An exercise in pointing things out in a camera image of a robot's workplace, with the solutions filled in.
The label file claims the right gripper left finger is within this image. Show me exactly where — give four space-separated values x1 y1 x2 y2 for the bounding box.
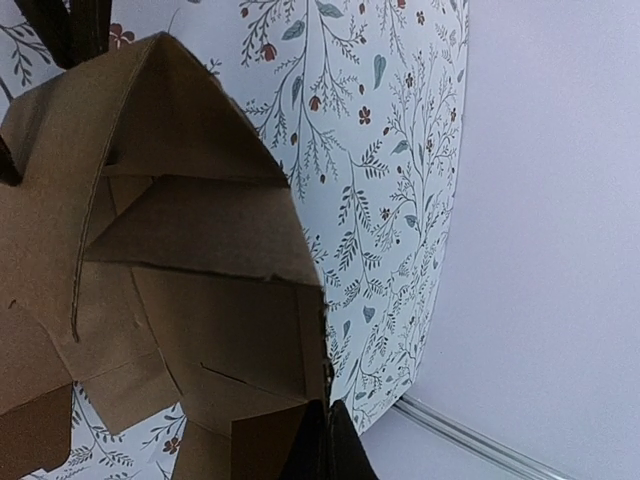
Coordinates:
287 400 329 480

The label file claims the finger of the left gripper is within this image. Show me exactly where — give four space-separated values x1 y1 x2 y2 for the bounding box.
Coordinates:
0 137 23 187
14 0 112 69

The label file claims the brown cardboard box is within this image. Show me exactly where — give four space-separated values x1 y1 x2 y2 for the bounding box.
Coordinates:
1 33 331 479

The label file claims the right aluminium frame post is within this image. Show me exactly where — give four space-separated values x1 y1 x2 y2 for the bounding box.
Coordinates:
394 395 573 480

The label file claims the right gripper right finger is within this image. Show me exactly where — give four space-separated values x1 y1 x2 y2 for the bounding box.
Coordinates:
329 400 379 480

